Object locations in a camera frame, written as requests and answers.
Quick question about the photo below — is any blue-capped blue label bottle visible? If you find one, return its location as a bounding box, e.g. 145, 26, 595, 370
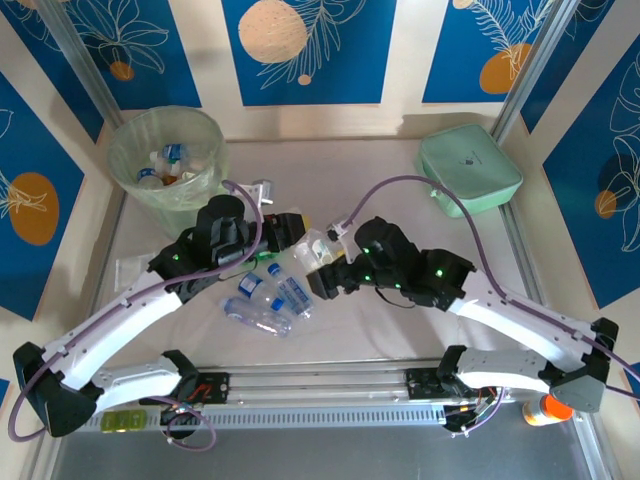
267, 262, 317, 320

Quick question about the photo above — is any white-capped green label bottle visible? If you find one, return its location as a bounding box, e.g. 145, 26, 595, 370
293, 227, 347, 275

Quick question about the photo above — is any clear bin with green liner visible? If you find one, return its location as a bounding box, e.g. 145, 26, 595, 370
106, 105, 227, 241

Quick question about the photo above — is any crumpled blue label bottle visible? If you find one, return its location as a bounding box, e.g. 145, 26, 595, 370
234, 269, 287, 309

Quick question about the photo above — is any clear bottle purple tint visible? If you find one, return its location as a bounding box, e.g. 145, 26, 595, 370
219, 295, 294, 339

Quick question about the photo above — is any clear plastic box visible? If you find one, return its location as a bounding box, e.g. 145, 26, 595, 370
114, 254, 157, 289

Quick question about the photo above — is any mint green zip case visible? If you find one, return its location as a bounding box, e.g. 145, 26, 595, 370
413, 123, 525, 220

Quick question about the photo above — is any yellow green button box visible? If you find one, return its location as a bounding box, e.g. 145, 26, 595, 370
101, 409, 149, 431

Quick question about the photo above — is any orange white round object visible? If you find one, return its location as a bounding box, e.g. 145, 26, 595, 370
522, 393, 572, 427

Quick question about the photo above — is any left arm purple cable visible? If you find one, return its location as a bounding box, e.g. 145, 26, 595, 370
8, 179, 265, 452

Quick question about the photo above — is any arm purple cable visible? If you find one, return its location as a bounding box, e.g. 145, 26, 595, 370
8, 179, 265, 452
342, 174, 640, 440

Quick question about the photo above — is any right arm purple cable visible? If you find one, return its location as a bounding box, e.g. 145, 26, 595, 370
342, 174, 640, 440

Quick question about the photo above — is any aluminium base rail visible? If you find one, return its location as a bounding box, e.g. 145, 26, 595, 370
99, 357, 541, 407

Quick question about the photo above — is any grey slotted cable duct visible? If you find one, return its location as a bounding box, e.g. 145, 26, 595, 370
63, 403, 447, 432

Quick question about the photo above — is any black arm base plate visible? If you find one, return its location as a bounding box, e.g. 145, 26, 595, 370
192, 372, 232, 404
404, 368, 442, 401

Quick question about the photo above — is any aluminium table side rail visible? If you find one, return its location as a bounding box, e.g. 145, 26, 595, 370
499, 203, 546, 306

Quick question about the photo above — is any blue floral wall panel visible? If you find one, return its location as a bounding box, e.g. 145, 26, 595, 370
0, 71, 87, 322
0, 0, 106, 145
541, 45, 640, 310
62, 0, 202, 112
421, 0, 557, 105
519, 0, 617, 135
221, 0, 398, 107

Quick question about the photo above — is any aluminium frame post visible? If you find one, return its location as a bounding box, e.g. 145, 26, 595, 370
491, 0, 577, 142
35, 0, 125, 129

